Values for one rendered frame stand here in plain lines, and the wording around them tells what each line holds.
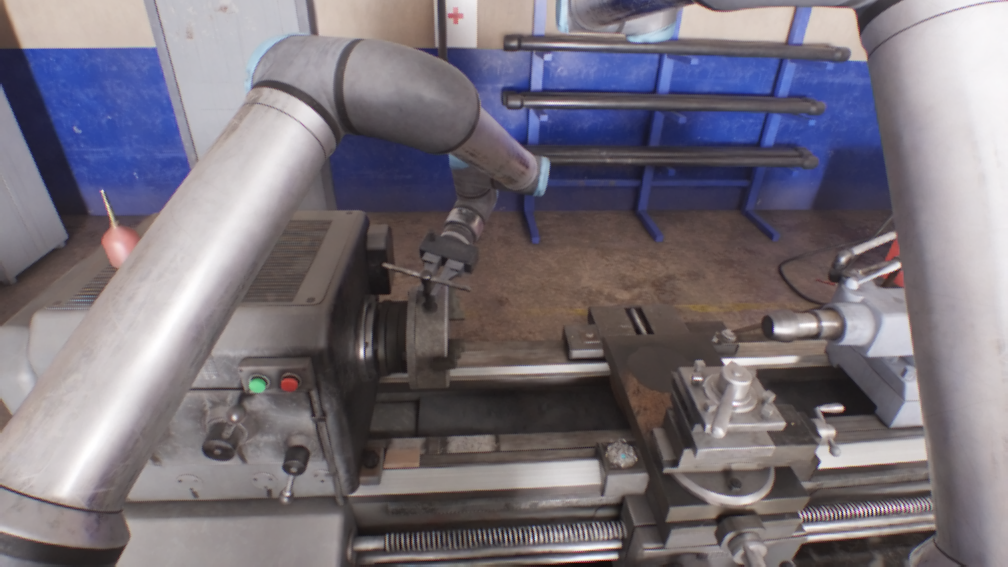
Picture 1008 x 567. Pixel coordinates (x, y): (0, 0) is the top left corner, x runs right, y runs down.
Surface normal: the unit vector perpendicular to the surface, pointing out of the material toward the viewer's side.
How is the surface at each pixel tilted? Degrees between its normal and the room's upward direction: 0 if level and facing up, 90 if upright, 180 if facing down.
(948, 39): 67
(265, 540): 32
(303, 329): 45
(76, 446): 54
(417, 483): 36
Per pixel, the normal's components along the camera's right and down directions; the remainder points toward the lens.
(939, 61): -0.79, -0.04
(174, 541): 0.07, -0.47
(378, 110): 0.09, 0.64
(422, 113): 0.42, 0.52
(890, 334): 0.07, 0.43
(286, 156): 0.75, -0.09
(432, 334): 0.07, -0.19
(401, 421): 0.03, -0.87
